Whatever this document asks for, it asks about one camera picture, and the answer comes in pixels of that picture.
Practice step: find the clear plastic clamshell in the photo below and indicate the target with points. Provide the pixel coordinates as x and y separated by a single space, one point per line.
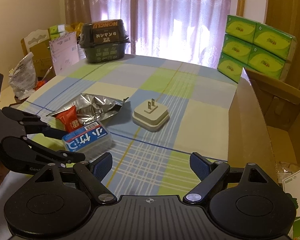
286 169

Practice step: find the white power adapter plug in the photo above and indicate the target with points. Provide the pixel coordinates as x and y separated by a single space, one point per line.
151 115

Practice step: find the blue floss pick box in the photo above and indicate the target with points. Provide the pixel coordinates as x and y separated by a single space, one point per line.
90 139

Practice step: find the red snack packet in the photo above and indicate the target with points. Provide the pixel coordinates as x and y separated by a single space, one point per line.
69 119

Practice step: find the brown carton on side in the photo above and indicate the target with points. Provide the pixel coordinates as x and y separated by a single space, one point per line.
37 43

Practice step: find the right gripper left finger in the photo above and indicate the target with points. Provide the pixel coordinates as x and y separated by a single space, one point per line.
90 176

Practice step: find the sheer purple curtain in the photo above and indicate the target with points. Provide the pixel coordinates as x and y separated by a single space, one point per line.
184 30

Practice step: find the green tissue pack stack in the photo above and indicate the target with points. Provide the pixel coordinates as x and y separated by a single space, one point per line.
254 45

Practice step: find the silver foil bag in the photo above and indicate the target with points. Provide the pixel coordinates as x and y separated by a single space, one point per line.
92 107

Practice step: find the checkered tablecloth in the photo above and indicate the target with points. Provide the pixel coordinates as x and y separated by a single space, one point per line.
171 110

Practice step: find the dark green food container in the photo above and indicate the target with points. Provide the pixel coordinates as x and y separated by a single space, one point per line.
104 41

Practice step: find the brown cardboard box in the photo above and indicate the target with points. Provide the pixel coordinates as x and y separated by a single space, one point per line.
264 123

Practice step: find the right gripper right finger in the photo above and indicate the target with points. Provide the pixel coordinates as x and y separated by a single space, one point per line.
212 179

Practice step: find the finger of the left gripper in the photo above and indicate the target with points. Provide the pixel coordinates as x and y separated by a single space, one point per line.
61 157
32 124

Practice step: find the white plastic bag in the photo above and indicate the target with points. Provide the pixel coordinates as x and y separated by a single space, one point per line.
23 79

